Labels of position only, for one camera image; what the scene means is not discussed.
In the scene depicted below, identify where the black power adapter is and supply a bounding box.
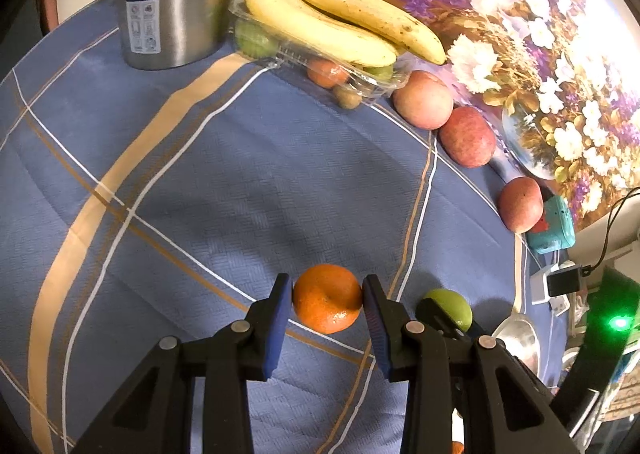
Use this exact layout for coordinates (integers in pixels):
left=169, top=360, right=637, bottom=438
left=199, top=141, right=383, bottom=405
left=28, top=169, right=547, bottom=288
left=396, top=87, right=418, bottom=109
left=546, top=266, right=582, bottom=298

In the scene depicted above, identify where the upper yellow banana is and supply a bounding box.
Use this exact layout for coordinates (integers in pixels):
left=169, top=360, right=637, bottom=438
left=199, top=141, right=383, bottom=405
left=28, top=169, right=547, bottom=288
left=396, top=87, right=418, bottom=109
left=305, top=0, right=446, bottom=65

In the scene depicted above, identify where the red apple middle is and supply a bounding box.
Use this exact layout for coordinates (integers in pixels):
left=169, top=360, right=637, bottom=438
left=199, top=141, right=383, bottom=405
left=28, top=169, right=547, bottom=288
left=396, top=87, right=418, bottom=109
left=438, top=106, right=497, bottom=168

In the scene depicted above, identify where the yellow banana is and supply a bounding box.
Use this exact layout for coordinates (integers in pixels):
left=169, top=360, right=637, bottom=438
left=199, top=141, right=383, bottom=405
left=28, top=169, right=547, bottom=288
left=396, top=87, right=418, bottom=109
left=305, top=0, right=446, bottom=65
left=245, top=0, right=397, bottom=68

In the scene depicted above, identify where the red apple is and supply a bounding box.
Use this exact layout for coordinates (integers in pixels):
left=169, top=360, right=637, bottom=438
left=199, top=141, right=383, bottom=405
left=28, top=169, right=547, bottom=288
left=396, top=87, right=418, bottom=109
left=497, top=177, right=544, bottom=234
left=438, top=106, right=497, bottom=168

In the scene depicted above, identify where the floral painting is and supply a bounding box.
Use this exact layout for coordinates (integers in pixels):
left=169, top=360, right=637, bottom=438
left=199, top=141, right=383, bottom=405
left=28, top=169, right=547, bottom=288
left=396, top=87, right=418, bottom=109
left=387, top=0, right=639, bottom=229

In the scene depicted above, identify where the orange tangerine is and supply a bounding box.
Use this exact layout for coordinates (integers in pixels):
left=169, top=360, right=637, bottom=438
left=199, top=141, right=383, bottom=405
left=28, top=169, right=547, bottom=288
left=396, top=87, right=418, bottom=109
left=293, top=263, right=362, bottom=335
left=451, top=441, right=464, bottom=454

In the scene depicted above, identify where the blue plaid tablecloth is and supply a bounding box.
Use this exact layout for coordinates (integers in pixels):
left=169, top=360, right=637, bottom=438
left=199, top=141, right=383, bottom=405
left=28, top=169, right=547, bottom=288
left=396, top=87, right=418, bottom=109
left=0, top=0, right=572, bottom=454

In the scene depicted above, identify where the teal tin box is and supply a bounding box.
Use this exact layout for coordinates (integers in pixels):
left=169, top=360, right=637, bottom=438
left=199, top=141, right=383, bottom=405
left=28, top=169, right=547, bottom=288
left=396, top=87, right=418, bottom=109
left=526, top=195, right=576, bottom=255

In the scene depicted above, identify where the large stainless steel basin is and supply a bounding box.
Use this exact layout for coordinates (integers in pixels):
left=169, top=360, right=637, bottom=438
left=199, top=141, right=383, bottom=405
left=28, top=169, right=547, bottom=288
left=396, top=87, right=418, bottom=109
left=491, top=313, right=541, bottom=376

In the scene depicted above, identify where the white power strip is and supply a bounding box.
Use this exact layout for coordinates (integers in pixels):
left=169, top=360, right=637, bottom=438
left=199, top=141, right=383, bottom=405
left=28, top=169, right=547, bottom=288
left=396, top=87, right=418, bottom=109
left=529, top=263, right=576, bottom=304

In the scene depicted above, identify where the lower yellow banana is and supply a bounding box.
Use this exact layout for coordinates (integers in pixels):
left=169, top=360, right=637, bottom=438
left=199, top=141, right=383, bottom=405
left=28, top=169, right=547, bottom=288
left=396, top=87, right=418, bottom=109
left=245, top=0, right=397, bottom=68

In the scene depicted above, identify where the clear plastic fruit tray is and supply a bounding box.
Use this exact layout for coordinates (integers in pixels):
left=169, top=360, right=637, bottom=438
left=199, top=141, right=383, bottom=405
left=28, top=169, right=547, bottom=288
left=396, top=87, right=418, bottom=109
left=229, top=0, right=410, bottom=110

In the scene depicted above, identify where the black power cable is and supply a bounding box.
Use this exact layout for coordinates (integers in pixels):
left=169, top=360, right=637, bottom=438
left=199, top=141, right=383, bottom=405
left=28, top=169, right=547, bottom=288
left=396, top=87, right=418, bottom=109
left=581, top=185, right=640, bottom=278

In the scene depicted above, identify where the red apple right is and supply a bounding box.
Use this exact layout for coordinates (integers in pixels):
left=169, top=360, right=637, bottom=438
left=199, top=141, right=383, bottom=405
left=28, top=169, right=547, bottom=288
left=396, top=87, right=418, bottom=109
left=497, top=177, right=544, bottom=234

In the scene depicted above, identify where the pale pink apple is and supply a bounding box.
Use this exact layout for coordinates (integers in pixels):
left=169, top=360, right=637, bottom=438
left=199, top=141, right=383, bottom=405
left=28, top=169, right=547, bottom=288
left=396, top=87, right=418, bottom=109
left=392, top=70, right=454, bottom=130

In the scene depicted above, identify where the round green fruit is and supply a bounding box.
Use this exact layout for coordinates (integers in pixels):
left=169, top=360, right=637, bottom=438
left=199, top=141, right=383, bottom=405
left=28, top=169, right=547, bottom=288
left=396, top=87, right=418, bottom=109
left=424, top=288, right=473, bottom=332

